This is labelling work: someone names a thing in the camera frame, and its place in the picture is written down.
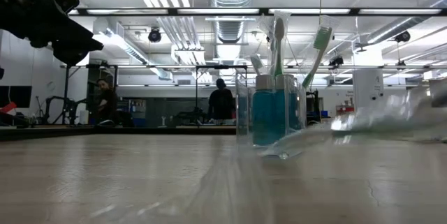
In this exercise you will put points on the black aluminium table frame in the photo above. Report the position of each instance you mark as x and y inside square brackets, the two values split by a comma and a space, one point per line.
[35, 133]

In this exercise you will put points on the white square column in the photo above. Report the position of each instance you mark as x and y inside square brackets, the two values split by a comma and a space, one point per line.
[368, 88]

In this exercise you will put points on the black ceiling spotlight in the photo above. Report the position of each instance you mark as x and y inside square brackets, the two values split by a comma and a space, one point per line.
[154, 35]
[336, 61]
[403, 36]

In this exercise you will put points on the silver ceiling air duct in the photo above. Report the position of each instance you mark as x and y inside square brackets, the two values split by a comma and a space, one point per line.
[230, 25]

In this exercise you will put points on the clear acrylic organizer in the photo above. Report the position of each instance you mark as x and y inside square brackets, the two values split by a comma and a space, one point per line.
[244, 112]

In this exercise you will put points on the black computer monitor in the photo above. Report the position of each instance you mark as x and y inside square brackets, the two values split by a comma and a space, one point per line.
[15, 95]

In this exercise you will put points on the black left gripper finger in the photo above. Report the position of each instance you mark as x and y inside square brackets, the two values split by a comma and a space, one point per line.
[77, 46]

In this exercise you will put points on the green white toothbrush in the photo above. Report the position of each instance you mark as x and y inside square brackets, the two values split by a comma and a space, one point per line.
[384, 119]
[278, 49]
[257, 64]
[319, 53]

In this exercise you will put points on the black background robot arm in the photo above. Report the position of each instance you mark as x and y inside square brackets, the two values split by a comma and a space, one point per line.
[66, 107]

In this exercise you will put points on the teal mouthwash bottle white cap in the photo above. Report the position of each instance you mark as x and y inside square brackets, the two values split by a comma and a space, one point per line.
[288, 112]
[263, 119]

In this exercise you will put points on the person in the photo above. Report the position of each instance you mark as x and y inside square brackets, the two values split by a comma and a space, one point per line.
[221, 102]
[106, 102]

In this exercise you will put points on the red bar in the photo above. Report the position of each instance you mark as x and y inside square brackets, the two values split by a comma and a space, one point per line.
[7, 107]

